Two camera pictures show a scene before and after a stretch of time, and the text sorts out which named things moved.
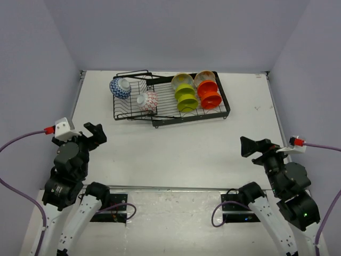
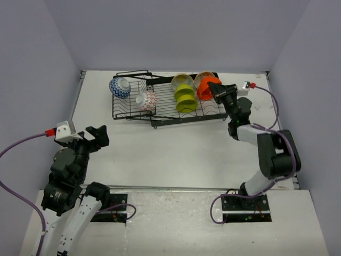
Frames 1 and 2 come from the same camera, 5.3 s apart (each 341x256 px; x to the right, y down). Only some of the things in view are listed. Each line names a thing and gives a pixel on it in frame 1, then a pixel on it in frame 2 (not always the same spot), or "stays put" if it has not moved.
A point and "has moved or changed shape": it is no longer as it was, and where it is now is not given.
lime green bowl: [187, 103] stays put
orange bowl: [205, 86] has moved or changed shape
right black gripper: [265, 145] -> [219, 91]
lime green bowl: [184, 88] stays put
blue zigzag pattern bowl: [120, 88] stays put
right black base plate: [234, 212] stays put
